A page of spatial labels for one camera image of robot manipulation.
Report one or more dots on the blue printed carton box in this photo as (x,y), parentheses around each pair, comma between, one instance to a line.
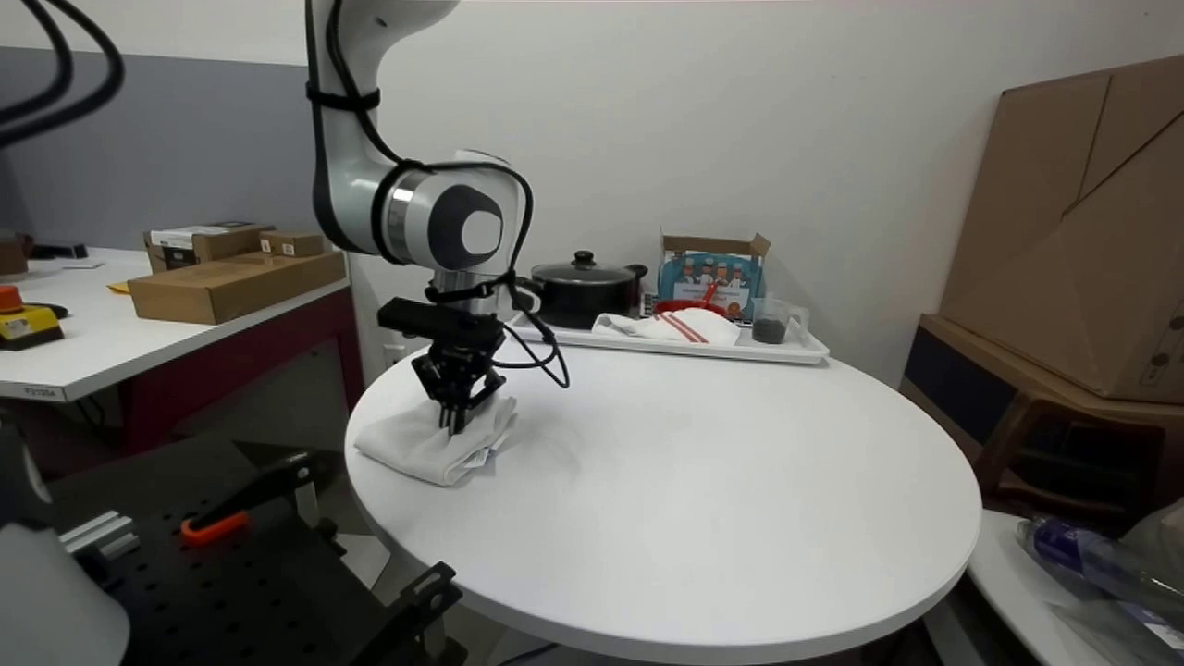
(720,271)

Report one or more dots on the orange handled black clamp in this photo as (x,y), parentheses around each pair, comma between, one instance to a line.
(230,516)

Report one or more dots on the small open cardboard box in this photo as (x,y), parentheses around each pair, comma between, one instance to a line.
(185,247)

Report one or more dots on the white side desk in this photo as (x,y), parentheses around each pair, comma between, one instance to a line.
(163,371)

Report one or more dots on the black perforated mounting board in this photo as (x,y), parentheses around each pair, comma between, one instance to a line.
(273,596)

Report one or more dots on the white cloth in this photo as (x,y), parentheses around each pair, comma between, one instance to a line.
(424,451)

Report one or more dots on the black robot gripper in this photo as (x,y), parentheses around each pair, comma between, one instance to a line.
(455,367)

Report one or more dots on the black cooking pot with lid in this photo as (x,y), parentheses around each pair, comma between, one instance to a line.
(574,294)

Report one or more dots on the large cardboard box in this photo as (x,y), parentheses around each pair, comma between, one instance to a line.
(1073,236)

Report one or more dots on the black clamp at table edge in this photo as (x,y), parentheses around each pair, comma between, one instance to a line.
(412,631)

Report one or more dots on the plastic wrapped items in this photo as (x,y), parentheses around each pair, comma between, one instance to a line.
(1118,575)

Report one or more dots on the yellow black device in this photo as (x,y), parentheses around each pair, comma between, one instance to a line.
(26,324)

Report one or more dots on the small dark cup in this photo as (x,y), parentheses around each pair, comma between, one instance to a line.
(769,331)

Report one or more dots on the flat cardboard box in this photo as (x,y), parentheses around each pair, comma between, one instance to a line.
(230,287)

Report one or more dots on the white red striped towel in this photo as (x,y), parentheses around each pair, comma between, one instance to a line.
(672,328)

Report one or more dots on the white round object foreground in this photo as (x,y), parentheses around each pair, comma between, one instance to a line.
(50,609)

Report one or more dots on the grey partition panel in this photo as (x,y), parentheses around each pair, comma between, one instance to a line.
(181,144)

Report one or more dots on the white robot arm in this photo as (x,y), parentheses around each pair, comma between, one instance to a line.
(465,219)

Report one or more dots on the white serving tray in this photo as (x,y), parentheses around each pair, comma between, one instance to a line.
(801,351)

